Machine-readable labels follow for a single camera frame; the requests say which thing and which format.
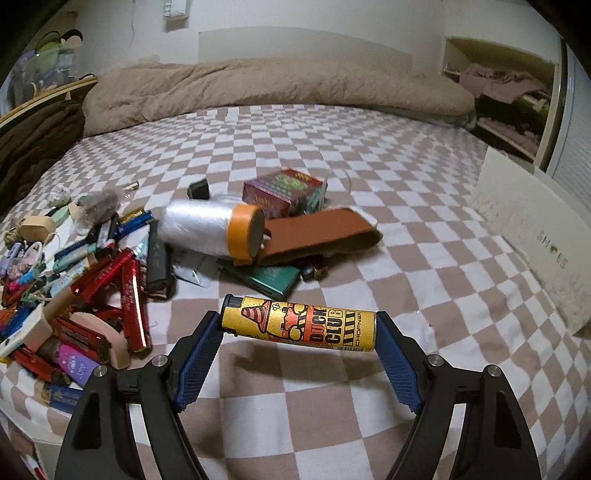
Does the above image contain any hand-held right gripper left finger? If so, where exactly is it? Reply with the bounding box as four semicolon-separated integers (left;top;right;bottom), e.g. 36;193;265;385
54;310;225;480

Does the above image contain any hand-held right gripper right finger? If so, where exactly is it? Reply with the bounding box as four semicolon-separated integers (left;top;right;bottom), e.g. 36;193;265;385
375;310;543;480

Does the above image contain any yellow printed lighter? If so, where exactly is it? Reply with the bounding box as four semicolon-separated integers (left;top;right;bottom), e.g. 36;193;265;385
221;294;378;352

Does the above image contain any pile of assorted lighters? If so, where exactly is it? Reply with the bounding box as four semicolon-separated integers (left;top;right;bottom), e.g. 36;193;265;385
0;182;176;411

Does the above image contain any dark green flat box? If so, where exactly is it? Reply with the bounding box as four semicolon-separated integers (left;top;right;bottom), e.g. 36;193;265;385
217;258;301;301

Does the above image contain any clear film roll orange cap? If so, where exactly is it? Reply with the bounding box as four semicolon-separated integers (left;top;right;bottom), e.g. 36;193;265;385
152;194;266;266

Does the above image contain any brown leather case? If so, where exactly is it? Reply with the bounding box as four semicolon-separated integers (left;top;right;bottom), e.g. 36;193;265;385
256;208;384;267

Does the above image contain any checkered bed sheet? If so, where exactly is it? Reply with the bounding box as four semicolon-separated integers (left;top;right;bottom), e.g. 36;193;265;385
0;104;591;480

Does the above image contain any red green printed box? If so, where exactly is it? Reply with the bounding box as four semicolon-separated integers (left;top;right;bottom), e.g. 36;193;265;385
243;168;328;217

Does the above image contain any long white paper box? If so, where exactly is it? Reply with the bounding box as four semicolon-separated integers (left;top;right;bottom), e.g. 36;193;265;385
468;145;591;337

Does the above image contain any brown folded blanket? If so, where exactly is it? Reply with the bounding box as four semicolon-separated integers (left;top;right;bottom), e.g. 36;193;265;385
0;99;86;217

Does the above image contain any beige fluffy duvet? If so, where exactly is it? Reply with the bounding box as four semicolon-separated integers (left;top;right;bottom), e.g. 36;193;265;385
82;58;476;137

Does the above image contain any white ribbed sliding door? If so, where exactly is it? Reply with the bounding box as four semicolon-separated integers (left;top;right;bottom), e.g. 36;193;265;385
545;41;591;195

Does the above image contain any wooden bedside shelf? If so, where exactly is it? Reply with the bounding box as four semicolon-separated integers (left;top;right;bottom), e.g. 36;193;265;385
0;76;100;130

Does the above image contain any green plush toy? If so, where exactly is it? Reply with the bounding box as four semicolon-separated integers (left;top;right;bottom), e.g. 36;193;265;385
9;30;86;107

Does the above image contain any wall cubby with clothes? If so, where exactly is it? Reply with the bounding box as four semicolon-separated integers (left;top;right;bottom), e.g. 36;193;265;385
441;36;561;162

